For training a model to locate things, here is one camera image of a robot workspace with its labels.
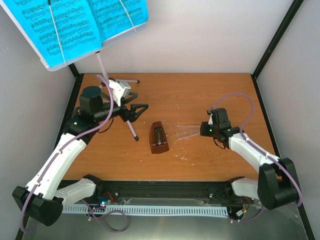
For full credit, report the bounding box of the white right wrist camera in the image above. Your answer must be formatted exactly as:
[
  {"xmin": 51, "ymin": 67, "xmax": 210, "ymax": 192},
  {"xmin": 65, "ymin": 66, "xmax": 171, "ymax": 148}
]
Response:
[{"xmin": 207, "ymin": 108, "xmax": 215, "ymax": 126}]

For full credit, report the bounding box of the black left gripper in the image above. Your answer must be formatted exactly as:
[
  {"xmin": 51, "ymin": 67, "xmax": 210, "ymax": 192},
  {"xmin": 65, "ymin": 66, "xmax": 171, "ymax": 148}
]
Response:
[{"xmin": 95, "ymin": 92, "xmax": 149, "ymax": 123}]

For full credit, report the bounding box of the blue sheet music book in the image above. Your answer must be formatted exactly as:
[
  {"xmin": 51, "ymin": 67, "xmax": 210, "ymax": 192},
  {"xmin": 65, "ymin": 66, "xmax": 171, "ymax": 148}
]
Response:
[{"xmin": 0, "ymin": 0, "xmax": 149, "ymax": 71}]

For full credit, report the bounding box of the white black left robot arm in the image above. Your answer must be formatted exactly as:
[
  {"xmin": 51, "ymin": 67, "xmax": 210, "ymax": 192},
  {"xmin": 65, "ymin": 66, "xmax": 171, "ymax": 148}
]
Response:
[{"xmin": 12, "ymin": 86, "xmax": 149, "ymax": 227}]

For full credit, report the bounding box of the brown wooden metronome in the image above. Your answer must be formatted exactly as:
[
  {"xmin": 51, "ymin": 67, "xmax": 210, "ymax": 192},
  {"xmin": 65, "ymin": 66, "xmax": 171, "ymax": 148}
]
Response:
[{"xmin": 149, "ymin": 121, "xmax": 169, "ymax": 154}]

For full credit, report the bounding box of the clear plastic metronome cover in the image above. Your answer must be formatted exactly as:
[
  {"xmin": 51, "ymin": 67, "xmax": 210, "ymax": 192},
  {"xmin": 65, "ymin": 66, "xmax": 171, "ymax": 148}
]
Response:
[{"xmin": 176, "ymin": 125, "xmax": 201, "ymax": 141}]

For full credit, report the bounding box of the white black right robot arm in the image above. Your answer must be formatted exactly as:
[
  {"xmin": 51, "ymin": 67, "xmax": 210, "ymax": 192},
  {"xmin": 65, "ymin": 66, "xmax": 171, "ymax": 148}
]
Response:
[{"xmin": 200, "ymin": 108, "xmax": 303, "ymax": 210}]

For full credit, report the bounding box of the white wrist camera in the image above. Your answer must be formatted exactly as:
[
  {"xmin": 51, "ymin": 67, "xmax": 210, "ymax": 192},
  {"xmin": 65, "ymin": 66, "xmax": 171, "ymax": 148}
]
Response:
[
  {"xmin": 207, "ymin": 108, "xmax": 215, "ymax": 126},
  {"xmin": 108, "ymin": 79, "xmax": 131, "ymax": 107}
]

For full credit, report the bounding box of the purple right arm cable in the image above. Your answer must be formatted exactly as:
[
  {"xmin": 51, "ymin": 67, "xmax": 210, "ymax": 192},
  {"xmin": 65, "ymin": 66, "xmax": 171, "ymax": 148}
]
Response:
[{"xmin": 211, "ymin": 92, "xmax": 303, "ymax": 208}]

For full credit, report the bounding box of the black frame post left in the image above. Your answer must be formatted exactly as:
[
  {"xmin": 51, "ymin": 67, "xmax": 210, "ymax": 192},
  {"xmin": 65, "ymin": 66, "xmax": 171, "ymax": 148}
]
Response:
[{"xmin": 1, "ymin": 63, "xmax": 75, "ymax": 240}]

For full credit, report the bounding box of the black frame post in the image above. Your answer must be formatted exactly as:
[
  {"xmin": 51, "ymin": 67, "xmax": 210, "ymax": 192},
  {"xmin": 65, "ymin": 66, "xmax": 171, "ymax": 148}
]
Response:
[
  {"xmin": 251, "ymin": 0, "xmax": 306, "ymax": 77},
  {"xmin": 1, "ymin": 63, "xmax": 75, "ymax": 240}
]

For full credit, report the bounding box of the light blue slotted cable duct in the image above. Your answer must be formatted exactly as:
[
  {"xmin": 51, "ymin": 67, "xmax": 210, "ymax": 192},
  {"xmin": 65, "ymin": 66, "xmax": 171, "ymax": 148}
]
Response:
[{"xmin": 61, "ymin": 202, "xmax": 230, "ymax": 217}]

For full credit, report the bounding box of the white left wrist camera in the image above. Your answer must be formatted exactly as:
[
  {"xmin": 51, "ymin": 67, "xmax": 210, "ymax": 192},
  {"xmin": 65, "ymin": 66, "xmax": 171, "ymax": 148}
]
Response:
[{"xmin": 108, "ymin": 79, "xmax": 131, "ymax": 107}]

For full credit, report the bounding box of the white tripod music stand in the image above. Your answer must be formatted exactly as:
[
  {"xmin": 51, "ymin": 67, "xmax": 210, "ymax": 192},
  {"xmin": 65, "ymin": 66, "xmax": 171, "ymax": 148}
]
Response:
[{"xmin": 95, "ymin": 51, "xmax": 139, "ymax": 141}]

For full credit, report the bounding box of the black frame post right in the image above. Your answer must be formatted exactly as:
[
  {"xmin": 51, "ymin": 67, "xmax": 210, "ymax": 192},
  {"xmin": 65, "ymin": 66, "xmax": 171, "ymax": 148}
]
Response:
[{"xmin": 251, "ymin": 0, "xmax": 306, "ymax": 77}]

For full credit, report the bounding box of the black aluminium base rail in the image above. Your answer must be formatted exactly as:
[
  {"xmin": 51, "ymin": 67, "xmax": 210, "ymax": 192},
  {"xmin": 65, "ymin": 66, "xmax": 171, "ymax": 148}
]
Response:
[{"xmin": 32, "ymin": 178, "xmax": 300, "ymax": 207}]

